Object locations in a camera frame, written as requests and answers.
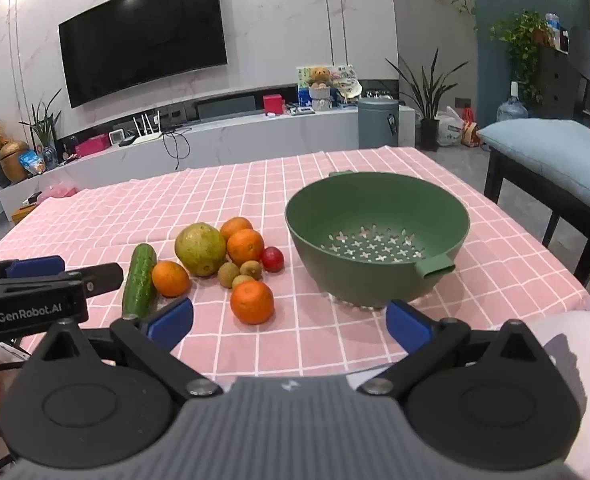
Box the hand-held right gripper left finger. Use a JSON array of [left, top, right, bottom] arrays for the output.
[[22, 296, 224, 403]]

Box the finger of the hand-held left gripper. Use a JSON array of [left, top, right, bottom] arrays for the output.
[[0, 256, 66, 281], [58, 262, 124, 296]]

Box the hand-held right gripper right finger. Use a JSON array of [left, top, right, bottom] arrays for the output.
[[357, 299, 556, 408]]

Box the green cucumber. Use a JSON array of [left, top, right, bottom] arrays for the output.
[[122, 243, 158, 319]]

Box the orange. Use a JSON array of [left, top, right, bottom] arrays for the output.
[[226, 228, 265, 267], [219, 216, 254, 242], [151, 261, 191, 298], [230, 280, 275, 325]]

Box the large yellow-green pear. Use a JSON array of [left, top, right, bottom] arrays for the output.
[[174, 222, 227, 278]]

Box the green colander bowl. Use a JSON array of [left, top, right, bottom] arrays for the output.
[[285, 170, 470, 309]]

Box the brown box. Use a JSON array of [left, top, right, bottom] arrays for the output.
[[12, 192, 44, 222]]

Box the pink plastic bag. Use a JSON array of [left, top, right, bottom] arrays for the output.
[[40, 182, 79, 202]]

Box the snack packet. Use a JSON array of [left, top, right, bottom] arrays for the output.
[[19, 151, 46, 176]]

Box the brown wooden vase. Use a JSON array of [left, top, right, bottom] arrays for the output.
[[0, 141, 30, 185]]

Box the red plum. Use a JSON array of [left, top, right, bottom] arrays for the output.
[[261, 246, 285, 273]]

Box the pink tissue box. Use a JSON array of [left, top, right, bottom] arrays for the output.
[[75, 137, 110, 157]]

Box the green plant in glass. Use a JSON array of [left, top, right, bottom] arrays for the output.
[[19, 89, 64, 171]]

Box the white router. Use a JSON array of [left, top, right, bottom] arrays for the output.
[[125, 114, 164, 146]]

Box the person's white printed clothing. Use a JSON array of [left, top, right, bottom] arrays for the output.
[[522, 295, 590, 480]]

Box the black wooden chair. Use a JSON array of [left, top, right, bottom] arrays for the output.
[[484, 25, 590, 287]]

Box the white plastic bag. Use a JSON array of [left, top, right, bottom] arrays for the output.
[[435, 107, 464, 147]]

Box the grey trash bin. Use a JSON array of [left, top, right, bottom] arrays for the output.
[[357, 97, 401, 150]]

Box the red bag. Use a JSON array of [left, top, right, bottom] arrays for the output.
[[462, 108, 482, 147]]

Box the white TV console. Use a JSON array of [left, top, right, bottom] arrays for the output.
[[0, 91, 417, 222]]

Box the light blue seat cushion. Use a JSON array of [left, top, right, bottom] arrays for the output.
[[476, 120, 590, 219]]

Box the tall-leaved potted plant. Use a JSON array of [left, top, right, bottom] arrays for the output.
[[386, 50, 468, 152]]

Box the black television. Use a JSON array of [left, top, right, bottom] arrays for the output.
[[58, 0, 228, 109]]

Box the blue water jug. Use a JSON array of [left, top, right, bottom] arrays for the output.
[[497, 81, 530, 122]]

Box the cream fabric item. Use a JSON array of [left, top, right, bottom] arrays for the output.
[[335, 77, 362, 102]]

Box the teddy bear bouquet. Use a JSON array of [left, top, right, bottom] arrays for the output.
[[308, 66, 334, 111]]

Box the dark drawer cabinet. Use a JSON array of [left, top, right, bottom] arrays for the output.
[[539, 44, 586, 122]]

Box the dark cabinet with ivy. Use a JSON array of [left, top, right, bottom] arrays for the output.
[[490, 9, 556, 106]]

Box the black cable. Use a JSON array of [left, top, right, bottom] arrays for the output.
[[161, 127, 192, 172]]

